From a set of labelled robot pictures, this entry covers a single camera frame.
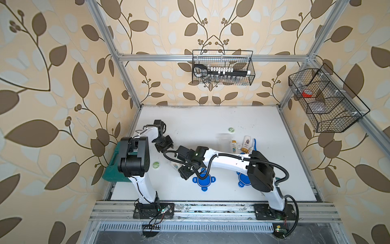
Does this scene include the black wire basket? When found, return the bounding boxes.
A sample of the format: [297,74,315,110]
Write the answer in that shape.
[288,63,370,133]
[192,49,256,86]

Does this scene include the black handled scissors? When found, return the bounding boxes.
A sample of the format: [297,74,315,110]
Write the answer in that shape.
[193,64,213,78]

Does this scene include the right black wire basket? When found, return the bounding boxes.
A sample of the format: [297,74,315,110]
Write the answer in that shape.
[288,63,370,133]

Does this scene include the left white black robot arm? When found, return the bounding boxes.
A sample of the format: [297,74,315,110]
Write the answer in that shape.
[118,120,175,220]

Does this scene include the red item in basket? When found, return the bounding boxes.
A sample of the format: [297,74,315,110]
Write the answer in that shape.
[302,89,314,98]

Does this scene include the green plastic tool case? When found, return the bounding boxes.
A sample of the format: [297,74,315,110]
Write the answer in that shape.
[102,144,131,183]

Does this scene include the white black socket rail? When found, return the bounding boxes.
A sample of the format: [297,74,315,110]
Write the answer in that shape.
[210,67,252,77]

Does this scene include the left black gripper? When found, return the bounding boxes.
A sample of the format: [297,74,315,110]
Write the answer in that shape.
[153,135,173,153]

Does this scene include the blue lid of cup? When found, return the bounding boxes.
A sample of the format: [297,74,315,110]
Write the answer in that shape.
[192,175,216,192]
[237,172,251,188]

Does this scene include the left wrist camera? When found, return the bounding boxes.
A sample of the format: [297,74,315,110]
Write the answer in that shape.
[153,120,167,134]

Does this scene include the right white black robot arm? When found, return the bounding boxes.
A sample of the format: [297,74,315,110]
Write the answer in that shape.
[172,146,291,220]

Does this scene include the back black wire basket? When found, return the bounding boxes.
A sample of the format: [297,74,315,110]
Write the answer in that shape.
[192,49,256,86]

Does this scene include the aluminium front rail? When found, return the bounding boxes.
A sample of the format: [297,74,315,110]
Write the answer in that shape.
[89,201,342,224]

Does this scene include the small toothpaste tube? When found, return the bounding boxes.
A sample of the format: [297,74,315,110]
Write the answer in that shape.
[231,140,237,154]

